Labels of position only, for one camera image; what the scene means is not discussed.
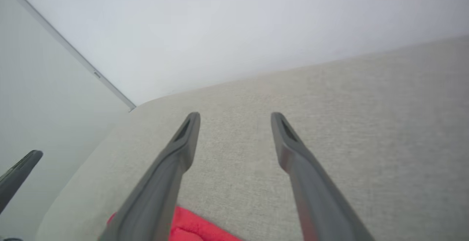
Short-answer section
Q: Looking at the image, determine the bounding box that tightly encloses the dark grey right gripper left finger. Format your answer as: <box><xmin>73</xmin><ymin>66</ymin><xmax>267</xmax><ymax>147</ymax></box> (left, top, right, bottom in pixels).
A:
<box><xmin>97</xmin><ymin>112</ymin><xmax>201</xmax><ymax>241</ymax></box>

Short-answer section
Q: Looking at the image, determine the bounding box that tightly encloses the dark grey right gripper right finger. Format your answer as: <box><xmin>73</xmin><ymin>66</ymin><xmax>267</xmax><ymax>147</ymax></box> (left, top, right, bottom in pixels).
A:
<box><xmin>270</xmin><ymin>112</ymin><xmax>374</xmax><ymax>241</ymax></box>

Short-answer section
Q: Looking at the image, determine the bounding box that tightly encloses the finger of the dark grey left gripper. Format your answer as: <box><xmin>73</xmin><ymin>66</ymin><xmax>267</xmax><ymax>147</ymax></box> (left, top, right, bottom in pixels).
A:
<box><xmin>0</xmin><ymin>150</ymin><xmax>44</xmax><ymax>214</ymax></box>

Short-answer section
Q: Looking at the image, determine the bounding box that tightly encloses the red jersey with number 23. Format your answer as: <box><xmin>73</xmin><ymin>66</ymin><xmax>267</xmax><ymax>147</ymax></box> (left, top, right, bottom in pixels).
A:
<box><xmin>107</xmin><ymin>206</ymin><xmax>243</xmax><ymax>241</ymax></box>

